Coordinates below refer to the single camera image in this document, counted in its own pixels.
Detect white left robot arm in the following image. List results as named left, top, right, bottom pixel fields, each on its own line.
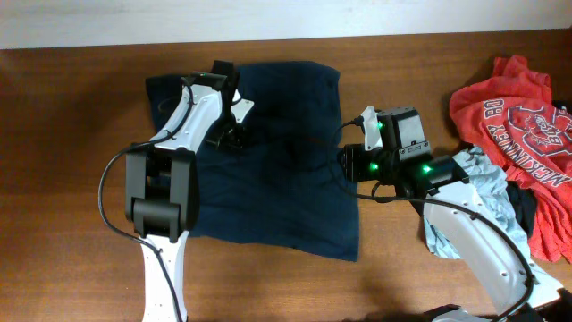
left=125, top=60, right=254, bottom=321

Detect red printed t-shirt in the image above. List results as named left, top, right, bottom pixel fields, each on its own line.
left=449, top=55, right=571, bottom=262

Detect black garment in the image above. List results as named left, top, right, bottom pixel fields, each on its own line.
left=506, top=182, right=538, bottom=240

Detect light blue crumpled shirt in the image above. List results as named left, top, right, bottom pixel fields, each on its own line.
left=424, top=147, right=531, bottom=259

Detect navy blue shorts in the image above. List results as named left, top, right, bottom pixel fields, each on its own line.
left=145, top=61, right=361, bottom=263

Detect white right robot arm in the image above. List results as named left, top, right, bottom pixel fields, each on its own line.
left=327, top=106, right=571, bottom=321

